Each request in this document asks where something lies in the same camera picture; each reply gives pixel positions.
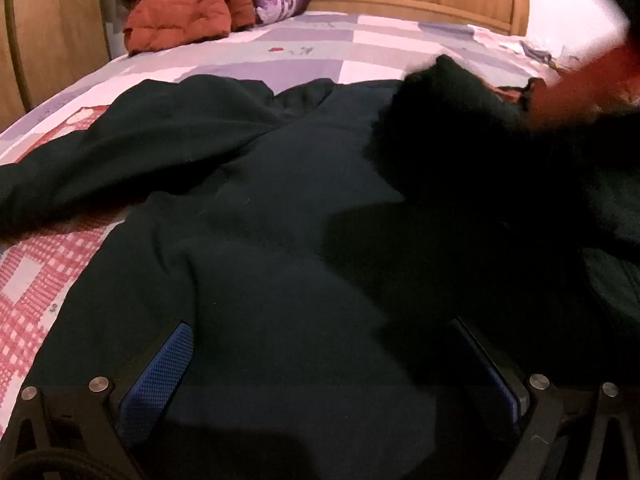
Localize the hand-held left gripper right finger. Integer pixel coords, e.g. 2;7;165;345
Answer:
447;316;640;480

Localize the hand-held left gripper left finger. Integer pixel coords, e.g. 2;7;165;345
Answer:
0;322;196;480

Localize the large dark sweatshirt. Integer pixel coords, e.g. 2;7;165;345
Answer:
0;54;640;480

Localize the pile of small clutter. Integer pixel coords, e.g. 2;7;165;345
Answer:
517;40;568;72

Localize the patchwork checked bed sheet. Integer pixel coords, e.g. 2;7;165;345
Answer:
0;10;566;441

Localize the red puffer jacket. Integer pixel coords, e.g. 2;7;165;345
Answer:
122;0;258;57

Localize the wooden wardrobe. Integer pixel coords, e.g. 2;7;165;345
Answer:
0;0;112;133

